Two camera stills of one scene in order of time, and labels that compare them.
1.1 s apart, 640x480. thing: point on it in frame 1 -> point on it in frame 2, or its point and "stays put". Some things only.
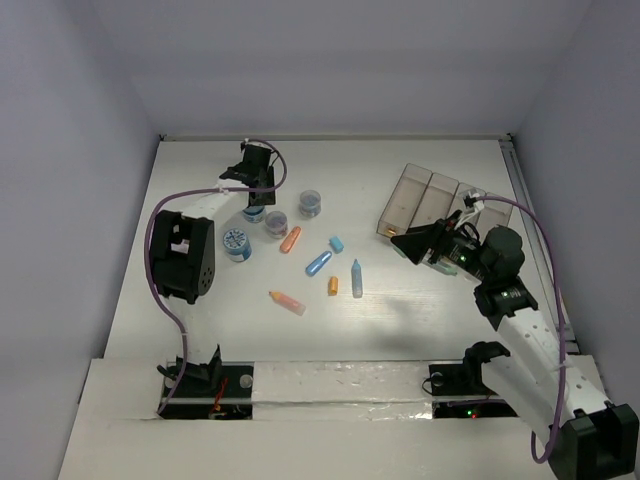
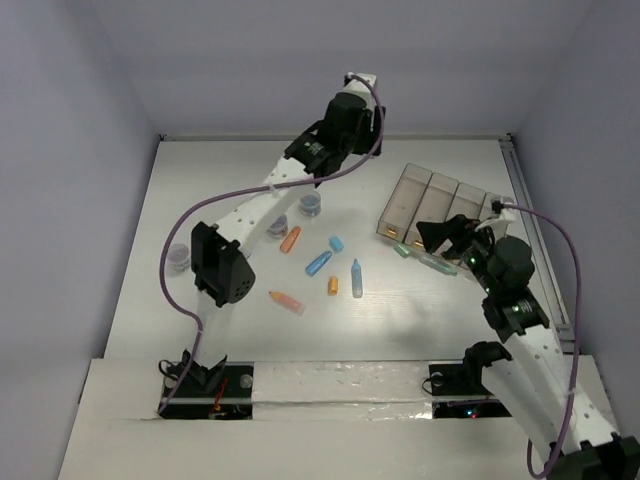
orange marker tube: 291,239 stays put
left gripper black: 260,189 -> 364,132
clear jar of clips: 276,224 stays put
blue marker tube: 318,263 stays put
